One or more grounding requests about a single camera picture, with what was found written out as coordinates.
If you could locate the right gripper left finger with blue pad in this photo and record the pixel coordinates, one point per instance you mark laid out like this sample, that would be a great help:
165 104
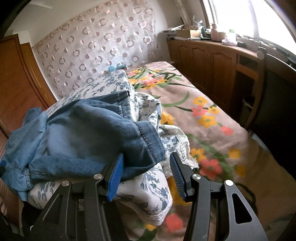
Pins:
76 211

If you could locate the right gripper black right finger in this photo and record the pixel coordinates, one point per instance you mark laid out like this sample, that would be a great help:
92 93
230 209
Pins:
235 218

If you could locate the blue denim jeans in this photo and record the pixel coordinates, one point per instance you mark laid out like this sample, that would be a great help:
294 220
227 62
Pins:
77 141

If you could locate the floral bed cover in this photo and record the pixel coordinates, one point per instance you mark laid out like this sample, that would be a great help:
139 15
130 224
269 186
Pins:
222 148

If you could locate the blue floral white quilt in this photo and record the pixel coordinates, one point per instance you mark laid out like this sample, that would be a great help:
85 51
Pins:
148 194

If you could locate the wooden side cabinet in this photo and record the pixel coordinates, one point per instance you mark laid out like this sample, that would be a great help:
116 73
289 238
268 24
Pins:
232 77

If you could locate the wooden louvered wardrobe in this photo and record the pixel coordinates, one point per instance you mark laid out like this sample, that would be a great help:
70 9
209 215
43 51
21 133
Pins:
22 85

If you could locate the blue tissue box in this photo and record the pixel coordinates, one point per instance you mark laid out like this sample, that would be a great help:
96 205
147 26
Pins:
119 66

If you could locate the pink bottle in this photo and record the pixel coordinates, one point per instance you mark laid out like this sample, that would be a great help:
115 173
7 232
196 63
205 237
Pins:
215 35

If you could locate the cardboard box on cabinet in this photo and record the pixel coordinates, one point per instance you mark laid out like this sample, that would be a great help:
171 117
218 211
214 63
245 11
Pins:
189 33

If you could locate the circle patterned sheer curtain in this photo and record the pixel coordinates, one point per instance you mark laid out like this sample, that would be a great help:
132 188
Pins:
80 51

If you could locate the rolled patterned curtain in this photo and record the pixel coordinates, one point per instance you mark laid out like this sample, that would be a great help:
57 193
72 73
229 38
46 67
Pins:
184 13

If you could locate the window with frame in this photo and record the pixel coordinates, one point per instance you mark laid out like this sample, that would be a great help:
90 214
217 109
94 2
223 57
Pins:
250 19

